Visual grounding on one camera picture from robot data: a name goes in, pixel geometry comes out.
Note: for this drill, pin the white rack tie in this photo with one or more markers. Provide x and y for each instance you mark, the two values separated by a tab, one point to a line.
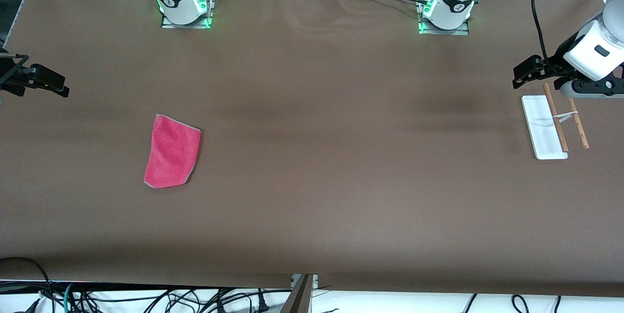
565	117

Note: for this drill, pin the grey table leg beam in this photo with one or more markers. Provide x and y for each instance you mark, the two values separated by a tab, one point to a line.
298	298

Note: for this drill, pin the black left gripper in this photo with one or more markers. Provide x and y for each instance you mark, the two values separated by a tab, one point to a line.
557	66

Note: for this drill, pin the pink microfibre towel grey edge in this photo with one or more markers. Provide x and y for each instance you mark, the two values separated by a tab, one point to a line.
173	152

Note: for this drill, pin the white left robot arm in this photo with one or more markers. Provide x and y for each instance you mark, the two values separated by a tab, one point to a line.
453	6

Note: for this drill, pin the white towel rack base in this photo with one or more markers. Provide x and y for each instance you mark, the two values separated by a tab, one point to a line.
543	137

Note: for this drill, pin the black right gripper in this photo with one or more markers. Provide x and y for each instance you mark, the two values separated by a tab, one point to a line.
25	78

